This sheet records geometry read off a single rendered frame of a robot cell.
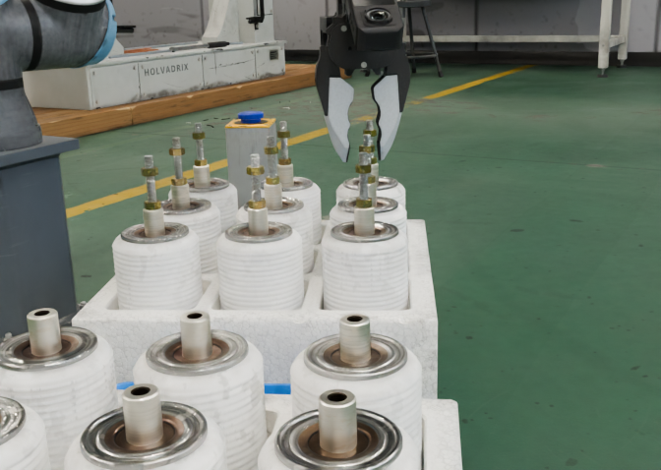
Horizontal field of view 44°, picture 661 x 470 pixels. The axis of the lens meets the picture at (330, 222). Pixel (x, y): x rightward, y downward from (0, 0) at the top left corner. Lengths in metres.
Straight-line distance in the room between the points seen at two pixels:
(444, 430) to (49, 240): 0.83
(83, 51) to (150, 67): 2.38
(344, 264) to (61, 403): 0.36
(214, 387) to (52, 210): 0.78
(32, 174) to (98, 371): 0.69
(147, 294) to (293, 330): 0.17
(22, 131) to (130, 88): 2.36
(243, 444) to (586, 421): 0.55
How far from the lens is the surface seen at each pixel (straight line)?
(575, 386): 1.14
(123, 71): 3.60
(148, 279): 0.91
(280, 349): 0.87
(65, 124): 3.27
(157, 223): 0.93
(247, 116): 1.29
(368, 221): 0.89
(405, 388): 0.58
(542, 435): 1.02
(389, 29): 0.77
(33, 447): 0.55
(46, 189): 1.31
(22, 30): 1.30
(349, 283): 0.87
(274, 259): 0.88
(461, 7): 6.03
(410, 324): 0.85
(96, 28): 1.35
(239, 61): 4.27
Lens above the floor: 0.51
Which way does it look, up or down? 16 degrees down
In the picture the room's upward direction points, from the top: 2 degrees counter-clockwise
